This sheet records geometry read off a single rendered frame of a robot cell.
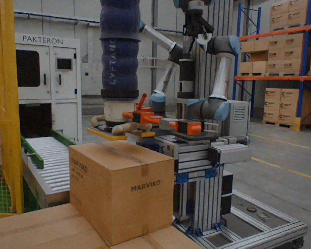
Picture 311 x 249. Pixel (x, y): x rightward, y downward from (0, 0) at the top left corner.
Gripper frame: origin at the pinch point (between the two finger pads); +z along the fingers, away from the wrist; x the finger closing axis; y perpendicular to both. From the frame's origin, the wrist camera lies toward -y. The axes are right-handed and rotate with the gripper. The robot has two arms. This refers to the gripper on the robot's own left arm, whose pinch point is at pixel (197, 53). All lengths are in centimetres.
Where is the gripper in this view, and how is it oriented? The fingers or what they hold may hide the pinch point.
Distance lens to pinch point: 148.4
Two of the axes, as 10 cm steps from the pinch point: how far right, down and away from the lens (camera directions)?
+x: 4.7, 1.5, -8.7
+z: -0.2, 9.9, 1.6
